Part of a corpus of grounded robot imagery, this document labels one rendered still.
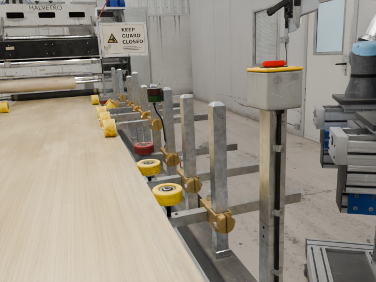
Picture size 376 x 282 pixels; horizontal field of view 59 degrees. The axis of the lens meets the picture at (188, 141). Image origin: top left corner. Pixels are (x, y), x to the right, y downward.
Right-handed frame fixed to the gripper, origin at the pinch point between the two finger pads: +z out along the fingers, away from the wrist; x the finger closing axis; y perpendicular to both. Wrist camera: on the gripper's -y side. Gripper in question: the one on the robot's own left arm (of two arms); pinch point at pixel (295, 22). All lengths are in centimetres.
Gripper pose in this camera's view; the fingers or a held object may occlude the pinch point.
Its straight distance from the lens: 94.1
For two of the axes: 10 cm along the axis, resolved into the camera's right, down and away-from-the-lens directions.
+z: 0.5, 9.7, 2.4
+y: 9.7, 0.1, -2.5
